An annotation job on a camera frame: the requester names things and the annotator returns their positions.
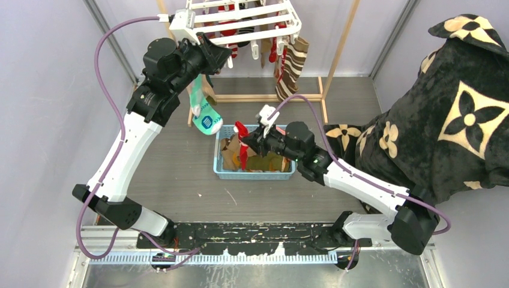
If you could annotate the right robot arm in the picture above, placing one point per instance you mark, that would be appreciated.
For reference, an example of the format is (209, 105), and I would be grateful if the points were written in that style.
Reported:
(405, 217)

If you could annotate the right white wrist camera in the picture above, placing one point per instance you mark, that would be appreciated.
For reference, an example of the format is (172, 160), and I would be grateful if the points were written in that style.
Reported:
(267, 117)

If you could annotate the olive green sock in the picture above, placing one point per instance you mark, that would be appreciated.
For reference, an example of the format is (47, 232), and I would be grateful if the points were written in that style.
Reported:
(270, 163)

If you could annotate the light blue plastic basket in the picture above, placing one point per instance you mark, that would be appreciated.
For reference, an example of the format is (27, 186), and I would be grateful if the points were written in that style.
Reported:
(225, 132)

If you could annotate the white hanger clip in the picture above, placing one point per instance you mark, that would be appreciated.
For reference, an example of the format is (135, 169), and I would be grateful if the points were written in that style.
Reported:
(254, 49)

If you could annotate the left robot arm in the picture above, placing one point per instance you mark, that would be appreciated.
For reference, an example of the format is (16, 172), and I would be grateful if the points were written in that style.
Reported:
(169, 68)

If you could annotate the tan brown sock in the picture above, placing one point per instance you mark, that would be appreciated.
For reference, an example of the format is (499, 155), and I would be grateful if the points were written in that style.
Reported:
(230, 151)

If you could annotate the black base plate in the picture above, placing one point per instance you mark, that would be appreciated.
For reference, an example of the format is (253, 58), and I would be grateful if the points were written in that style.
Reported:
(255, 239)

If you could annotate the red santa christmas sock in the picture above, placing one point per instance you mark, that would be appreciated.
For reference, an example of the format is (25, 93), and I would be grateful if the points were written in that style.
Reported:
(277, 44)

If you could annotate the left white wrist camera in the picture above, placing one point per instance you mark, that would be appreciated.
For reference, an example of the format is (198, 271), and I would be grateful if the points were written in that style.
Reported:
(182, 25)

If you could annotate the brown green striped sock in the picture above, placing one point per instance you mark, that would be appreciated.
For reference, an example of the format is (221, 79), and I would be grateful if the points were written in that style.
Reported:
(207, 89)

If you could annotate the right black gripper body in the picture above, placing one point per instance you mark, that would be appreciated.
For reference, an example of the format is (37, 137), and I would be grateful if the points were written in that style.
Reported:
(274, 142)

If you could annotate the wooden hanging rack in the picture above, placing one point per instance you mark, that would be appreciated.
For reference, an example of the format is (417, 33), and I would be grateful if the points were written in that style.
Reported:
(250, 98)

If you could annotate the black floral blanket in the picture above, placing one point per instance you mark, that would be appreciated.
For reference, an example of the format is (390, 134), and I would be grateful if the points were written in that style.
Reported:
(449, 132)

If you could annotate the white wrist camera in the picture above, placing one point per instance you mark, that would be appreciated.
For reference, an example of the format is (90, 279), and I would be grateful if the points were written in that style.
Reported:
(267, 117)
(182, 25)

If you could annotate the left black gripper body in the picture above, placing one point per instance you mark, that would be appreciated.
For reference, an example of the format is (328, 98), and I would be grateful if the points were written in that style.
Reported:
(207, 63)

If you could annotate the red white patterned sock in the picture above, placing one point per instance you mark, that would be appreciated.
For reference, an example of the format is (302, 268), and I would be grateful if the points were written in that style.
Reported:
(242, 132)

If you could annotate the brown white striped sock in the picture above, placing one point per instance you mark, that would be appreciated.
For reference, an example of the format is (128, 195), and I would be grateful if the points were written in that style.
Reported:
(296, 55)

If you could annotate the white plastic sock hanger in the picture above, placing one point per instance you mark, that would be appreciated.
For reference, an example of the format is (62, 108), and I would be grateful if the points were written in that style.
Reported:
(243, 21)

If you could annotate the mint green blue sock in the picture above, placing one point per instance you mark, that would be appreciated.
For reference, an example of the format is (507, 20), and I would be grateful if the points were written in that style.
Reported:
(205, 118)

